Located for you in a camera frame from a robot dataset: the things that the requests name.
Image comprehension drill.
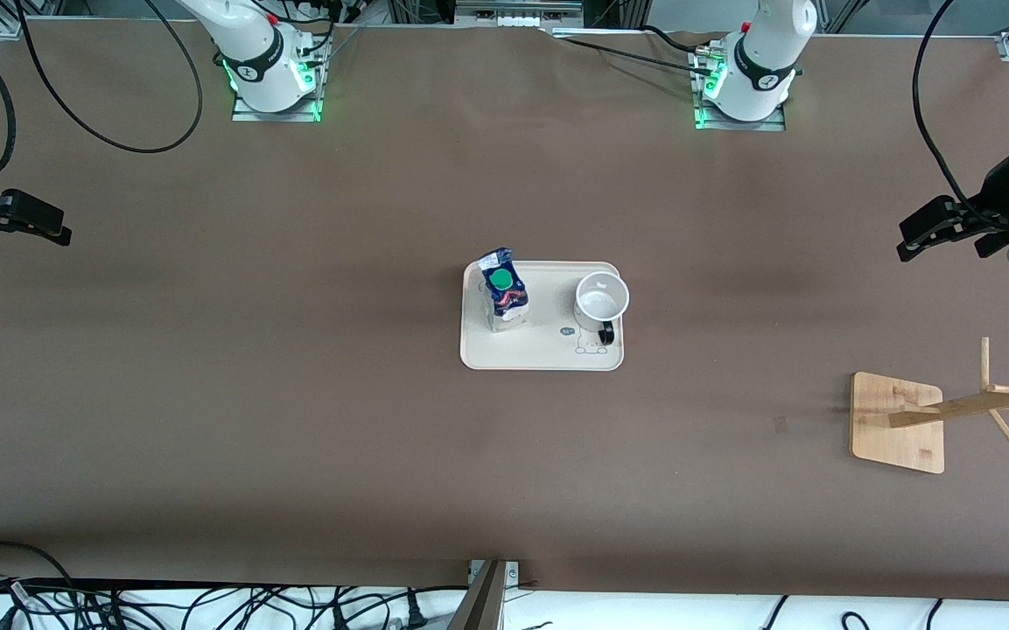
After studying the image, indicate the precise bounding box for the blue white milk carton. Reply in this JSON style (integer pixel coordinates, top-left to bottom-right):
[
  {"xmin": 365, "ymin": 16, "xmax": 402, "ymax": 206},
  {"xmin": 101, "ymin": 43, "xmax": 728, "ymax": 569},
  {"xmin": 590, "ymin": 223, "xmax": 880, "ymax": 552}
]
[{"xmin": 479, "ymin": 248, "xmax": 530, "ymax": 334}]

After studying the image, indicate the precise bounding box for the wooden cup hanging rack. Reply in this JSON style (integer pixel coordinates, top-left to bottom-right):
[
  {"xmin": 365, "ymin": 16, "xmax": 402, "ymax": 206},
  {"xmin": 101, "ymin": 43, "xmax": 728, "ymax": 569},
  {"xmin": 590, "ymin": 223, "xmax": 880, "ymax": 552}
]
[{"xmin": 850, "ymin": 337, "xmax": 1009, "ymax": 475}]

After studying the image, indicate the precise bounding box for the beige rabbit print tray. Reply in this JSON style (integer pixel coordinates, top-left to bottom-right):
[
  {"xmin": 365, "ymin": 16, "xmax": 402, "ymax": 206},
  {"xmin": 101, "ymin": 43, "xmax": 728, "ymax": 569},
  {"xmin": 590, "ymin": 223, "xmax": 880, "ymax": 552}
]
[{"xmin": 459, "ymin": 261, "xmax": 625, "ymax": 372}]

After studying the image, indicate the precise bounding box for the grey power strip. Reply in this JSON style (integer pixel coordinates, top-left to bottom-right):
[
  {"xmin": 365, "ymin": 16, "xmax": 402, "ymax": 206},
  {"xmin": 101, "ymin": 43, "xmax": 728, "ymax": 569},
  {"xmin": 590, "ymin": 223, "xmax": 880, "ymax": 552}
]
[{"xmin": 454, "ymin": 0, "xmax": 585, "ymax": 27}]

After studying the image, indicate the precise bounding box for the dark aluminium stand beam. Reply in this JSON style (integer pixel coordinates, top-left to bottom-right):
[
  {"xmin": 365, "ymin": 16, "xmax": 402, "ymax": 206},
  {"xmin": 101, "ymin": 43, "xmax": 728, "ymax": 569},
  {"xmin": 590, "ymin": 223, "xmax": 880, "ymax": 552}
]
[{"xmin": 445, "ymin": 560, "xmax": 509, "ymax": 630}]

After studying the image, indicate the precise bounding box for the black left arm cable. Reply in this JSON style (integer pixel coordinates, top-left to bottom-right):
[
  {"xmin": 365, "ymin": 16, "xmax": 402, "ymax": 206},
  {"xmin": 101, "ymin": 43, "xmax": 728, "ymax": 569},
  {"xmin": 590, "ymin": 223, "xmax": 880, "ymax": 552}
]
[{"xmin": 912, "ymin": 0, "xmax": 977, "ymax": 211}]

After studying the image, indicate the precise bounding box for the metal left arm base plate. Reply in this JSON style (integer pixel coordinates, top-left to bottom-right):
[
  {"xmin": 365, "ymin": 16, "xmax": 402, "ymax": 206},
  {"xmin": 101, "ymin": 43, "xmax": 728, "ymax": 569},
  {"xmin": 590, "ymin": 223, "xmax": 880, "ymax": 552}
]
[{"xmin": 692, "ymin": 44, "xmax": 787, "ymax": 132}]

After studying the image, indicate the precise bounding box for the black base cable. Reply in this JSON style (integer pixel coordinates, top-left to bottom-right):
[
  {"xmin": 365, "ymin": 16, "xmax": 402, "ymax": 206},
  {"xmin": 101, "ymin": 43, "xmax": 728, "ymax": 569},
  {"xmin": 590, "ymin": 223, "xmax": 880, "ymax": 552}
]
[
  {"xmin": 570, "ymin": 37, "xmax": 717, "ymax": 78},
  {"xmin": 640, "ymin": 24, "xmax": 724, "ymax": 55}
]

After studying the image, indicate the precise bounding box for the white mug black handle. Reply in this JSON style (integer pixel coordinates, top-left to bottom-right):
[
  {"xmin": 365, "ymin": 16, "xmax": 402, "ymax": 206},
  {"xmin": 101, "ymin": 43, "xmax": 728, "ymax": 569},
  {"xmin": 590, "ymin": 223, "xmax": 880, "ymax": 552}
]
[{"xmin": 572, "ymin": 271, "xmax": 630, "ymax": 345}]

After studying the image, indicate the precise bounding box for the small metal table bracket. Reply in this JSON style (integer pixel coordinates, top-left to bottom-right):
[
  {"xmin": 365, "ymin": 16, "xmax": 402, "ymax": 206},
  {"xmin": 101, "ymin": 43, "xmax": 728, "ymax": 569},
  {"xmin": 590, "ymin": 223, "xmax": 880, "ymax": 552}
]
[{"xmin": 467, "ymin": 560, "xmax": 521, "ymax": 585}]

